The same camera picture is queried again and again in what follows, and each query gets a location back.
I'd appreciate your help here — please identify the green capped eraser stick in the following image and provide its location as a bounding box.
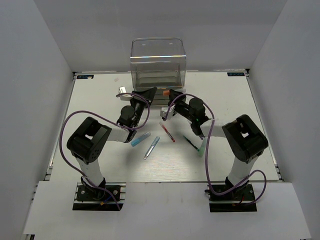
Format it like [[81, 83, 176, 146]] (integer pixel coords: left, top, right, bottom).
[[198, 137, 208, 158]]

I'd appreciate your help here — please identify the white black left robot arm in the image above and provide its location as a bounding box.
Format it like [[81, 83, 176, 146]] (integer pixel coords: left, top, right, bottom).
[[66, 87, 157, 200]]

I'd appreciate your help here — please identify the orange capped eraser stick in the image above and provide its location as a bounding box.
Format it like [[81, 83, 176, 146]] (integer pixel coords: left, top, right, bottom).
[[162, 90, 170, 96]]

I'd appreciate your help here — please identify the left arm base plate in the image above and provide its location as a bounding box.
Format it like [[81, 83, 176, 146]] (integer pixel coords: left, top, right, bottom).
[[72, 182, 126, 212]]

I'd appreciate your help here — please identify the red ink pen refill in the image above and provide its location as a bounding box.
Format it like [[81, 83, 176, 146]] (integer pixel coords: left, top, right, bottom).
[[159, 121, 176, 143]]

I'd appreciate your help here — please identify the clear acrylic drawer organizer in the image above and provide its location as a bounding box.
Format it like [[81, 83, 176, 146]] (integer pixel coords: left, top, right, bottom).
[[130, 37, 187, 106]]

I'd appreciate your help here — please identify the blue capped correction stick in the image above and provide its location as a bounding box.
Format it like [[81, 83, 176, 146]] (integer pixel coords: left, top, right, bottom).
[[130, 132, 151, 147]]

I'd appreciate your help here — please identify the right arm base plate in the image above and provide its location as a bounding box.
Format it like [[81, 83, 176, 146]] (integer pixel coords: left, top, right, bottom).
[[204, 184, 257, 213]]

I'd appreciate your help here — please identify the green ink pen refill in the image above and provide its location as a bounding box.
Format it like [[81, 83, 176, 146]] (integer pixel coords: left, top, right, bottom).
[[183, 135, 200, 152]]

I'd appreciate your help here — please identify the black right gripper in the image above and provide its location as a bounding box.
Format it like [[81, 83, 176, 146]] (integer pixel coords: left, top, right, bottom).
[[169, 88, 196, 123]]

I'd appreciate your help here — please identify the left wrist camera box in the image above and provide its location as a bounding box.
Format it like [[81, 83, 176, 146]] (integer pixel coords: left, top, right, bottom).
[[116, 86, 132, 102]]

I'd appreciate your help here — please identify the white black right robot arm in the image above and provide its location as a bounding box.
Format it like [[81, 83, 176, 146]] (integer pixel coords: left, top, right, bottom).
[[160, 89, 269, 200]]

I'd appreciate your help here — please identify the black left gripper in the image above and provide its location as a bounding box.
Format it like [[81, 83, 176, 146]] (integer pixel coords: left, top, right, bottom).
[[129, 86, 157, 127]]

